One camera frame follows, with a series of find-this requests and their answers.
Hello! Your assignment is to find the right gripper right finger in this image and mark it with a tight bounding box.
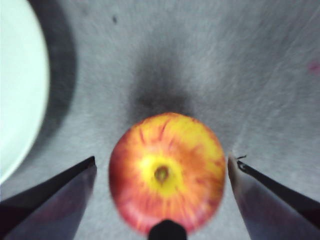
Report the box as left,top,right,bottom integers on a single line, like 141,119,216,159
227,151,320,240

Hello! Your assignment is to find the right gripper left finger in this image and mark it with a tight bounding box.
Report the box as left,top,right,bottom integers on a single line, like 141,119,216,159
0,156,98,240

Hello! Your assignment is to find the red yellow apple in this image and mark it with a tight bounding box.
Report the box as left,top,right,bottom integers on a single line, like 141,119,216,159
108,112,227,236

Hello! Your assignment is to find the green plate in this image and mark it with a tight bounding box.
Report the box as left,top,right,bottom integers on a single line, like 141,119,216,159
0,0,50,185

